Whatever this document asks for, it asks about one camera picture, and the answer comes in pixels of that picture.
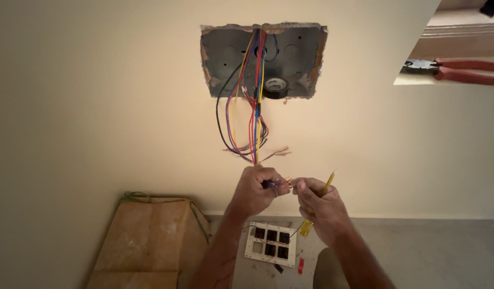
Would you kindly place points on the metal wall switch box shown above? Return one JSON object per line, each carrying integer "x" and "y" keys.
{"x": 295, "y": 56}

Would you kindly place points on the brown cardboard box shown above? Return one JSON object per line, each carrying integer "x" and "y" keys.
{"x": 146, "y": 245}

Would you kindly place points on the person's left hand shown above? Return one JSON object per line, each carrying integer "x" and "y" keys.
{"x": 253, "y": 192}

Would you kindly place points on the small red plastic piece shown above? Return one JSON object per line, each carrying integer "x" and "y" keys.
{"x": 300, "y": 265}

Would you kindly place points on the white switch plate with modules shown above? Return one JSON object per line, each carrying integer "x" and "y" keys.
{"x": 271, "y": 243}

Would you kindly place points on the person's right hand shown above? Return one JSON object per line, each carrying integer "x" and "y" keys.
{"x": 323, "y": 210}

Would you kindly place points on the wooden window frame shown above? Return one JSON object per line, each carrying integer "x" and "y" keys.
{"x": 459, "y": 36}

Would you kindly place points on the black electrical tape roll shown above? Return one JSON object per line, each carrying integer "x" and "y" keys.
{"x": 275, "y": 87}

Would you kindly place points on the small black plastic piece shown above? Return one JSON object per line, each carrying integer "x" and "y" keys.
{"x": 278, "y": 268}

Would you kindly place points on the person's knee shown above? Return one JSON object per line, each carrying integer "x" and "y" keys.
{"x": 329, "y": 271}

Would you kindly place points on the yellow tester screwdriver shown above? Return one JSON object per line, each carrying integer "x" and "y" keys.
{"x": 318, "y": 206}

